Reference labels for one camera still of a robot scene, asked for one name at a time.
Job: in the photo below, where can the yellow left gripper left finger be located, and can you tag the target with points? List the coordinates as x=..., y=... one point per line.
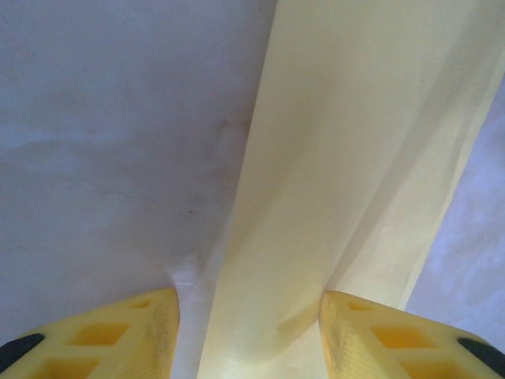
x=118, y=347

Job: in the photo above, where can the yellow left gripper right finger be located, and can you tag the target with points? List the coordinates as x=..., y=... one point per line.
x=355, y=339

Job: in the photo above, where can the yellow paper sheet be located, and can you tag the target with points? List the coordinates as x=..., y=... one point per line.
x=315, y=158

